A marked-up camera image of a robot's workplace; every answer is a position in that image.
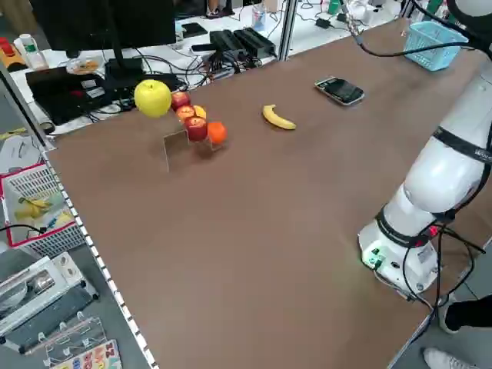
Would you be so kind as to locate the plate of snacks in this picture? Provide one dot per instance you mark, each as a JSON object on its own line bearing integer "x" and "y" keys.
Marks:
{"x": 82, "y": 66}

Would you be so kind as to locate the green white bottle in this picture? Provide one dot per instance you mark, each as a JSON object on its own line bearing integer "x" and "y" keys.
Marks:
{"x": 335, "y": 5}

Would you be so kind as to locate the blue plastic basket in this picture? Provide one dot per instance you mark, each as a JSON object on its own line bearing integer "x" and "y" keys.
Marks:
{"x": 430, "y": 54}

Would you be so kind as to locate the clear plastic rack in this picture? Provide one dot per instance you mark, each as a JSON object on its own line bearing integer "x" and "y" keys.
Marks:
{"x": 69, "y": 334}

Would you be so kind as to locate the black computer monitor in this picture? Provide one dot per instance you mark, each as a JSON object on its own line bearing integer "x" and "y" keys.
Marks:
{"x": 77, "y": 23}

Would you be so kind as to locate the yellow banana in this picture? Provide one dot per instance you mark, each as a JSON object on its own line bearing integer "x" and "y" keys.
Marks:
{"x": 278, "y": 120}

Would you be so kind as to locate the red apple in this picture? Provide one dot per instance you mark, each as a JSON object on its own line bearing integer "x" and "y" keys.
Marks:
{"x": 180, "y": 100}
{"x": 196, "y": 128}
{"x": 185, "y": 114}

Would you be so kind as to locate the orange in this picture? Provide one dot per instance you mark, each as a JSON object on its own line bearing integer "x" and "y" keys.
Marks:
{"x": 217, "y": 133}

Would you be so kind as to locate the clear water bottle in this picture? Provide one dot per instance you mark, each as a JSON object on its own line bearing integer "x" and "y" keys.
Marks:
{"x": 258, "y": 18}

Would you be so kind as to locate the toy banana bunch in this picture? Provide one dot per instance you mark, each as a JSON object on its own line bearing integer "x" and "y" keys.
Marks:
{"x": 32, "y": 205}

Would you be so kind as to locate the person's white shoe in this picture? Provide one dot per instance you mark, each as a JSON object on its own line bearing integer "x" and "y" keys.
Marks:
{"x": 446, "y": 313}
{"x": 446, "y": 359}

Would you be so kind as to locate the aluminium frame post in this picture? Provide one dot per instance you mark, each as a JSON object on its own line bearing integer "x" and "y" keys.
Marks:
{"x": 287, "y": 30}

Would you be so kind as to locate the black laptop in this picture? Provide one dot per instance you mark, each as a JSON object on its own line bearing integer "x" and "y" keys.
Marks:
{"x": 50, "y": 92}

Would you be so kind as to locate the person's leg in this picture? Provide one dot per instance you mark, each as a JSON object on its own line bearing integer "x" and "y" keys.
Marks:
{"x": 471, "y": 316}

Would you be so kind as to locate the white basket with red rim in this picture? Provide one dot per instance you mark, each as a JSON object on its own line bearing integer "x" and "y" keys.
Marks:
{"x": 38, "y": 184}

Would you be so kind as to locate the black power adapter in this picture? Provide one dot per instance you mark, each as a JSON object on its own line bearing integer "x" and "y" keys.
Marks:
{"x": 324, "y": 22}

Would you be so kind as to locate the clear acrylic stepped stand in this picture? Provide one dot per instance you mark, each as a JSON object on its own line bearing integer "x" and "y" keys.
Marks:
{"x": 177, "y": 148}

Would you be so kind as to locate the colourful alphabet puzzle board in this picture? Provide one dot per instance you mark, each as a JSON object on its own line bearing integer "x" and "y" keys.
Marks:
{"x": 92, "y": 355}

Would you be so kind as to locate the white grey appliance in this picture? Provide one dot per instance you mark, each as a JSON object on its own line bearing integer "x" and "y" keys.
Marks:
{"x": 27, "y": 284}

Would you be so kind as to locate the black monitor stand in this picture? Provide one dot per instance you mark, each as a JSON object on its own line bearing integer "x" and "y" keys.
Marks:
{"x": 123, "y": 71}

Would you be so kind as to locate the white plastic bottle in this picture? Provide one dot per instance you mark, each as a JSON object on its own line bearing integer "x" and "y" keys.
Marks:
{"x": 32, "y": 52}

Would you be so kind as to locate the small yellow-orange fruit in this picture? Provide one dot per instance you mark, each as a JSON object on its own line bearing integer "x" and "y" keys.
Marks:
{"x": 200, "y": 111}

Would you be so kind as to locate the black power brick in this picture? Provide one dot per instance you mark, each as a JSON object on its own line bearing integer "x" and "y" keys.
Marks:
{"x": 254, "y": 40}
{"x": 227, "y": 40}

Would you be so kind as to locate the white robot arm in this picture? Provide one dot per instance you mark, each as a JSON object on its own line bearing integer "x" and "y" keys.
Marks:
{"x": 442, "y": 173}

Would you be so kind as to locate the large yellow-green apple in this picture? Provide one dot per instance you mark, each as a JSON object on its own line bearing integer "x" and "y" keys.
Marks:
{"x": 152, "y": 98}

